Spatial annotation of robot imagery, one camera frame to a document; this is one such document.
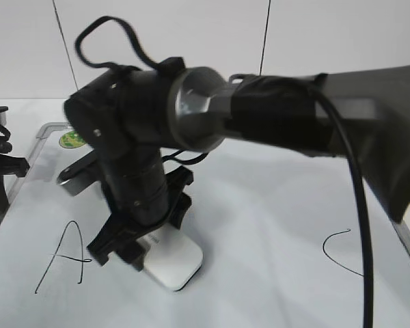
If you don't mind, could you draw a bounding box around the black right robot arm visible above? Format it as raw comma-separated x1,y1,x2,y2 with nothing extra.
64,58,410,269

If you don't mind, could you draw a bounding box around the white board with aluminium frame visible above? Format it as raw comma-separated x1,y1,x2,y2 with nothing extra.
0,122,410,328

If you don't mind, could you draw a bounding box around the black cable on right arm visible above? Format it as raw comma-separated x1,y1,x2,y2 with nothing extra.
74,16,375,328

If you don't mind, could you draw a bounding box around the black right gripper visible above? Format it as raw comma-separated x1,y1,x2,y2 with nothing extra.
87,146,193,272

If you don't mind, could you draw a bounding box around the white rectangular board eraser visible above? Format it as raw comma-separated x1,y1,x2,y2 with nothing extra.
138,225,204,292

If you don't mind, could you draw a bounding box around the round green magnet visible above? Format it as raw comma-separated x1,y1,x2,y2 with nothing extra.
59,131,86,149

